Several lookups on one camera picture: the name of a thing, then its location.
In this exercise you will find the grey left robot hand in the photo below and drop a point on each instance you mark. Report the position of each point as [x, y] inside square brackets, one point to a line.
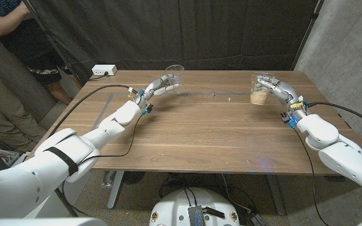
[154, 91]

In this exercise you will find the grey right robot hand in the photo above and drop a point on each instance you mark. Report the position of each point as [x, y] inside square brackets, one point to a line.
[284, 92]

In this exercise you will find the clear cup with sugar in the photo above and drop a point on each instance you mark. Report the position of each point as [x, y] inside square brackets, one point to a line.
[259, 99]

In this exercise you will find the clear plastic cup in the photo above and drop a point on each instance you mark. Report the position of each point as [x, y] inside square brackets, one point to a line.
[176, 73]

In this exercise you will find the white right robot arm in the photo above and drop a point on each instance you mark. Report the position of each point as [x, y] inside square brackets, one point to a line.
[344, 157]

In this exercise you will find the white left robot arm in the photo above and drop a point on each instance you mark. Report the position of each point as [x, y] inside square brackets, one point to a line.
[27, 175]

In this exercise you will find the white power strip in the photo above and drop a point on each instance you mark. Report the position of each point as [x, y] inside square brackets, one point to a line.
[104, 69]

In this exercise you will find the black backdrop stand pole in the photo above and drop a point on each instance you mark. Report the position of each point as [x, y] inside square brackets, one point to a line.
[51, 40]
[307, 35]

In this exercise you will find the black backdrop curtain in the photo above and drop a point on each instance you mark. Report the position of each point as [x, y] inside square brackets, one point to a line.
[184, 31]

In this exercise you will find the black round slotted disc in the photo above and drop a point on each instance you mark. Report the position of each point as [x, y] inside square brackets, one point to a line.
[134, 177]

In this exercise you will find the clear plastic bottle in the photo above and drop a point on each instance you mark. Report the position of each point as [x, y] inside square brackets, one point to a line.
[108, 179]

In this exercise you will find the grey metal table leg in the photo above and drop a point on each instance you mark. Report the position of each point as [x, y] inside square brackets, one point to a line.
[115, 194]
[276, 197]

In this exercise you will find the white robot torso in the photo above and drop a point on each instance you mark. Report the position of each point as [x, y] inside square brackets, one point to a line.
[174, 207]

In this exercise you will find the person in black shorts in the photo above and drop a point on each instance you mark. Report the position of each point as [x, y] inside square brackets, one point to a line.
[33, 47]

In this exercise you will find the grey finned electronics box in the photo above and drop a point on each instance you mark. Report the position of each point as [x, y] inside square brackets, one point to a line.
[196, 216]

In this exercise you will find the black flat connector bar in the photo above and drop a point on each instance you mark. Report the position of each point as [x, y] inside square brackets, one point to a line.
[214, 212]

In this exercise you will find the person in dark brown trousers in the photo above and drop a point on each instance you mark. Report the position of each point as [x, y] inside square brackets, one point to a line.
[11, 78]

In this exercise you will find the colourful patterned bag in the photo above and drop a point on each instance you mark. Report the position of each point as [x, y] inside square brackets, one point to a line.
[6, 155]

